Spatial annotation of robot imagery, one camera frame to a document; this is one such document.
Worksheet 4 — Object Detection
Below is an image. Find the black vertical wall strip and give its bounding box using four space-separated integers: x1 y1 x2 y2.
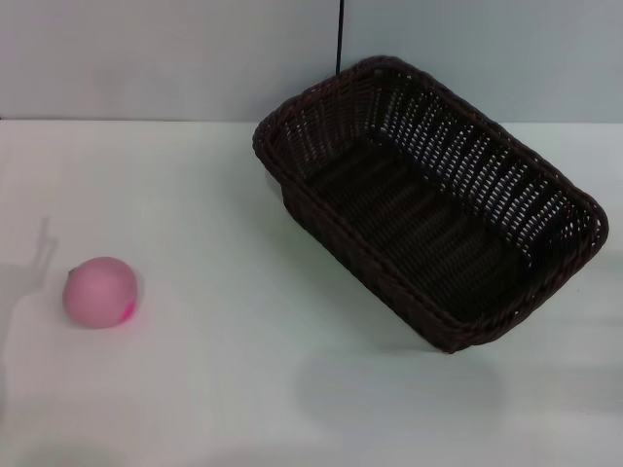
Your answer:
333 0 347 77

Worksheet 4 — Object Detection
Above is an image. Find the dark brown wicker basket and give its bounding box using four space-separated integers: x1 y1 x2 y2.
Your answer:
251 55 609 355

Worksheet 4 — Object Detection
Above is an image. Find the pink peach toy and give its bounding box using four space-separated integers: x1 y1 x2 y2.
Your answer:
61 256 140 333

